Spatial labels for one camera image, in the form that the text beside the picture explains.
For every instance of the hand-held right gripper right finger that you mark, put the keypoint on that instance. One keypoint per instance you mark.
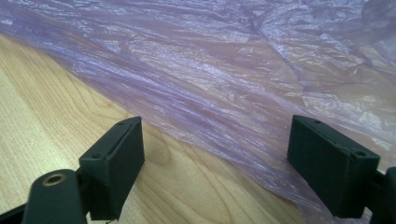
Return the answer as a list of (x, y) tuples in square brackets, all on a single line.
[(330, 168)]

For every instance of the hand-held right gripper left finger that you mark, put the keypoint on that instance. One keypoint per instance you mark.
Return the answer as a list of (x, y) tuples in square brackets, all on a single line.
[(115, 168)]

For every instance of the purple plastic bag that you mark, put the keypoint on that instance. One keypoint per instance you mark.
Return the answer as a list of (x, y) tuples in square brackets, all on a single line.
[(218, 77)]

